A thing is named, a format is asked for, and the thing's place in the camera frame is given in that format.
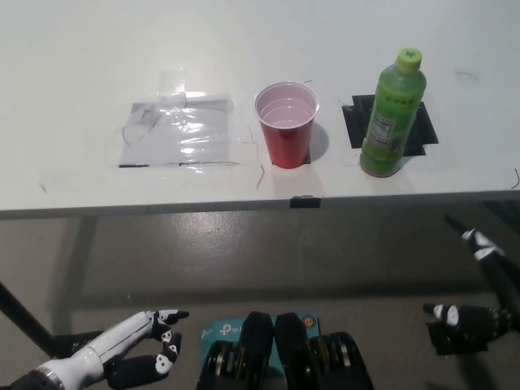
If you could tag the teal router box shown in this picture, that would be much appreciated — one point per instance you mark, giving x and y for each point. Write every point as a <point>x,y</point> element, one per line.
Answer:
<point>221,331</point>

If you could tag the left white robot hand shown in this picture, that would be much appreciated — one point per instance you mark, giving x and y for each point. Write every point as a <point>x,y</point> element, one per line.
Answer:
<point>109,343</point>

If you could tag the red plastic cup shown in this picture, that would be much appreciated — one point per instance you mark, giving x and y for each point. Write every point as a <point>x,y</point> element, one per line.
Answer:
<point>286,142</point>

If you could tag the green tea plastic bottle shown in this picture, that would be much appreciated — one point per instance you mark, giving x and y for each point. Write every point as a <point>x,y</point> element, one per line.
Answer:
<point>392,126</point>

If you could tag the taped clear plastic sheet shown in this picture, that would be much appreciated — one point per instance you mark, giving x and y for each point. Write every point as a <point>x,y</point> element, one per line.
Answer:
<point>183,134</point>

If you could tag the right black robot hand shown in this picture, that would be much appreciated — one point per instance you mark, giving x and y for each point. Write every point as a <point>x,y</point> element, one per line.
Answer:
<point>497,280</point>

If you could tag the black table leg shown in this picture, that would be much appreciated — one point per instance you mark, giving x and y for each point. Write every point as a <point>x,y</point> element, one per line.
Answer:
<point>24,310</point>

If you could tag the small black tape piece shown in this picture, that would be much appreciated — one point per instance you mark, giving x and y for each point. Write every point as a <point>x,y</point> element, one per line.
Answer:
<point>305,202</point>

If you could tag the large black tape patch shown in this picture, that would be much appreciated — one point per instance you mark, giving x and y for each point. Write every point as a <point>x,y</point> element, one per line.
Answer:
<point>426,130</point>

